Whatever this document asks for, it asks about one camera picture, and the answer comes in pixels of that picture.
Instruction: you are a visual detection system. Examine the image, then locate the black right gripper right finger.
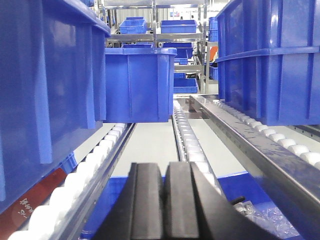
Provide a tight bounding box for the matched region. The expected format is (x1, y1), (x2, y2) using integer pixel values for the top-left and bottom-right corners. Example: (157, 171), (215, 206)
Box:
(163, 162), (277, 240)

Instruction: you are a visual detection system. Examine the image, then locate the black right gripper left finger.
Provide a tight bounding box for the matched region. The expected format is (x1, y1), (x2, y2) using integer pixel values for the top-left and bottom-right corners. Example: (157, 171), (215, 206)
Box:
(94, 163), (164, 240)

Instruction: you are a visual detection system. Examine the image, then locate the large blue plastic bin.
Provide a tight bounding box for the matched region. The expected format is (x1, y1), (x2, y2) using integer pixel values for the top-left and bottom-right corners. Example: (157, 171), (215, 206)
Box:
(0, 0), (110, 211)

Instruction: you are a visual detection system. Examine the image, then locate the blue bin below rack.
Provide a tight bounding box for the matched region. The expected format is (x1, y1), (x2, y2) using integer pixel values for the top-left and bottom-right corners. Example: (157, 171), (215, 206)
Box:
(79, 171), (303, 240)

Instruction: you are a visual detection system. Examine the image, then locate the blue floor bin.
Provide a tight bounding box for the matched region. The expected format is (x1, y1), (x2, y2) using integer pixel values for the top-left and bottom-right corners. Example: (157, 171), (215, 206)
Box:
(173, 78), (198, 94)

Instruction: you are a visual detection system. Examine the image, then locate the blue bin on rollers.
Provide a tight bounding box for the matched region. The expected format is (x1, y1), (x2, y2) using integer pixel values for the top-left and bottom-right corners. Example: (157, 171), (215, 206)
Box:
(104, 47), (177, 123)

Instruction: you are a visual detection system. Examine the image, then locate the blue shelf bin right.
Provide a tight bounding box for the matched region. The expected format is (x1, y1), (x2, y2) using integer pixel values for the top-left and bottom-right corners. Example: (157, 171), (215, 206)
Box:
(160, 20), (197, 34)

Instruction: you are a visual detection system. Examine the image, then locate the blue shelf bin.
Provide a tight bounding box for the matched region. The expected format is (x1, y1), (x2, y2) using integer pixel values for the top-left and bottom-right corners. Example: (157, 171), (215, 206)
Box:
(119, 17), (147, 34)
(160, 20), (197, 34)

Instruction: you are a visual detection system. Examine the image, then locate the blue shelf bin left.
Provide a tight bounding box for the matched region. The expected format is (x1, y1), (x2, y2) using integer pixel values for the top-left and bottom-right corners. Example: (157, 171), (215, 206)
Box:
(119, 17), (147, 34)

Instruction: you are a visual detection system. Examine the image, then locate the clear plastic bag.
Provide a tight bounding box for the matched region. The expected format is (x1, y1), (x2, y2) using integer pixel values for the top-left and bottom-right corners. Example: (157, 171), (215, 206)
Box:
(234, 201), (301, 240)

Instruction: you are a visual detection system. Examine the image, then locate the red printed package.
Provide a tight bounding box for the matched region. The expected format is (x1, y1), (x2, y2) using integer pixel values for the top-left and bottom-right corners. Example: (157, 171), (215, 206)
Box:
(0, 168), (67, 240)

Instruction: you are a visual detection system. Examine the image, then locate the stacked blue bins right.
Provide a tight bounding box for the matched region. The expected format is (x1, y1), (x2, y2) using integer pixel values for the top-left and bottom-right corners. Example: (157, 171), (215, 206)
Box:
(217, 0), (320, 126)

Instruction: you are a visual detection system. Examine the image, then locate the middle white roller rail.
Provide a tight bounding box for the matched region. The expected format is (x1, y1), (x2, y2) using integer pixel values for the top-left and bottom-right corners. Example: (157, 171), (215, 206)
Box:
(172, 100), (225, 197)

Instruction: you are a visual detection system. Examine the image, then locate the white roller rail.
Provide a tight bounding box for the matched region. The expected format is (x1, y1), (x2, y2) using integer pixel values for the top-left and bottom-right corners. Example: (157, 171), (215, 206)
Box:
(9, 123), (136, 240)
(189, 95), (320, 218)
(172, 100), (225, 197)

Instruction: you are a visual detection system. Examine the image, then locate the left white roller rail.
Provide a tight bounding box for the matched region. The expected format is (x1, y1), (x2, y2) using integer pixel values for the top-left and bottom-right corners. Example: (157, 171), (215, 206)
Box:
(9, 123), (136, 240)

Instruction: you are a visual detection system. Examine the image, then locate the right white roller rail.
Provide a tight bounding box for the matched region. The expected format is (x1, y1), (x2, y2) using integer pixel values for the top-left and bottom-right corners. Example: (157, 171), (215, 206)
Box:
(189, 95), (320, 218)

